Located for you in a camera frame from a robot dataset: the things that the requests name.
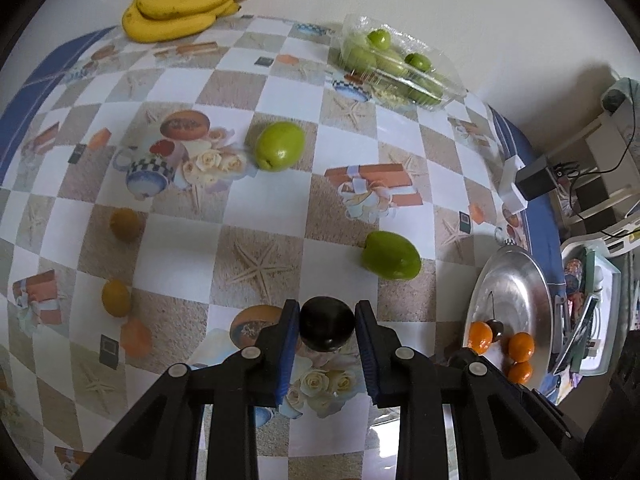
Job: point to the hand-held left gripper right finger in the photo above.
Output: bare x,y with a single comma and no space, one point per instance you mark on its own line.
367,355

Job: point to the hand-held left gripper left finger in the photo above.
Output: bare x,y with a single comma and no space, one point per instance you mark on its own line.
287,350

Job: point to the small orange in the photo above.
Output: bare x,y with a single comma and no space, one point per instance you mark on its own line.
520,372

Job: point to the large green jujube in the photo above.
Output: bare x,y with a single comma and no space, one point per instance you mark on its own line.
391,255

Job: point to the large orange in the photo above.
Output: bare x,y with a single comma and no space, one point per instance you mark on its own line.
521,346

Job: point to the medium orange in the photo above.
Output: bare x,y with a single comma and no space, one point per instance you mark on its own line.
480,336

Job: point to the dark cherry with stem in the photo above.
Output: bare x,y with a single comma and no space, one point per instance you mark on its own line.
497,330

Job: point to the stainless steel bowl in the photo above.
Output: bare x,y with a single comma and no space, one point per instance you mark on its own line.
510,290

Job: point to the small brown longan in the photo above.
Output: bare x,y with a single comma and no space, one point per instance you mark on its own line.
124,224
116,298

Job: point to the small green jujube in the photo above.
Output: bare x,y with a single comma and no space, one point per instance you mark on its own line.
280,146

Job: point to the white tray with green rim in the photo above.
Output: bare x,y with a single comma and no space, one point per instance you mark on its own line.
607,310

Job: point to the colourful snack packet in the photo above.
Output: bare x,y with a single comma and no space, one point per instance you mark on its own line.
575,272

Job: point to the white adapter stand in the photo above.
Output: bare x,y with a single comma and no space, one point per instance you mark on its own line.
512,200

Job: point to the black power adapter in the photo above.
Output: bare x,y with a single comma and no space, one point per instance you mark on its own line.
535,180

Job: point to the clear plastic clamshell box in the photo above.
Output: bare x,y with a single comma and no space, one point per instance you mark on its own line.
442,77

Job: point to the white wooden shelf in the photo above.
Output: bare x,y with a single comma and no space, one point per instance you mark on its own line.
600,135

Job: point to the pile of green jujubes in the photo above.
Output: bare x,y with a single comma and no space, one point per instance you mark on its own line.
380,40

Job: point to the yellow banana bunch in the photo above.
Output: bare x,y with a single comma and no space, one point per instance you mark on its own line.
170,27

